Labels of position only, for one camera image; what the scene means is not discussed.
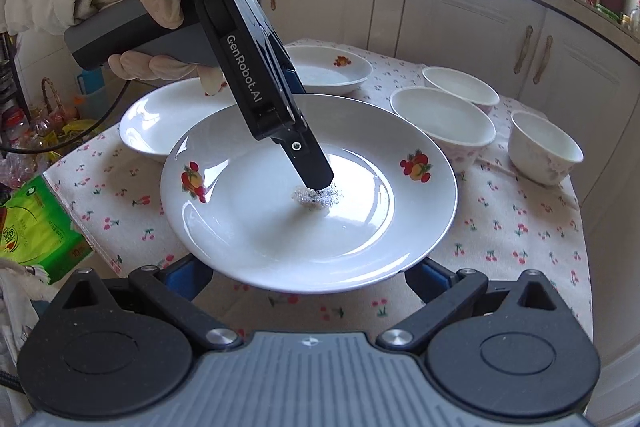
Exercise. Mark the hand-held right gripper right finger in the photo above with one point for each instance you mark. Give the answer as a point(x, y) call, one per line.
point(429, 281)

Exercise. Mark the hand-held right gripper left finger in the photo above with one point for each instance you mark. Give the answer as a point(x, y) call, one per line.
point(187, 276)

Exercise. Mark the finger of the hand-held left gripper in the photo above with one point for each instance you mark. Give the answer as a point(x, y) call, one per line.
point(310, 167)

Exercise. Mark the steel wool scrubber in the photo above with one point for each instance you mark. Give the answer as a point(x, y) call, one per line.
point(301, 200)

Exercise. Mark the large white fruit-print plate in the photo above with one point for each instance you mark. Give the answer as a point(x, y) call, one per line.
point(250, 217)

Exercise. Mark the white floral bowl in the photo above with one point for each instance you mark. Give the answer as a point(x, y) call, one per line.
point(440, 117)
point(542, 142)

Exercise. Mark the cherry-print tablecloth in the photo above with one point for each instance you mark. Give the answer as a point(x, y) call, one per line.
point(500, 232)

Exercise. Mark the white deep fruit-print plate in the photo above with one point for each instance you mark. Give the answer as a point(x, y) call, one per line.
point(320, 72)

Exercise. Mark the green tissue packet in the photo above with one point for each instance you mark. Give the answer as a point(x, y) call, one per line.
point(35, 227)

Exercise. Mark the white cloth bag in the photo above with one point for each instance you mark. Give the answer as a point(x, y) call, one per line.
point(15, 307)

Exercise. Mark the blue plastic bin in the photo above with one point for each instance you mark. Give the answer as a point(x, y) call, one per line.
point(92, 102)

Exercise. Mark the wicker basket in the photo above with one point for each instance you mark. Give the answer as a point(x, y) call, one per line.
point(50, 107)

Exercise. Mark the clear plastic bottle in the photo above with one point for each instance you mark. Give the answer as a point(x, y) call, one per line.
point(635, 18)

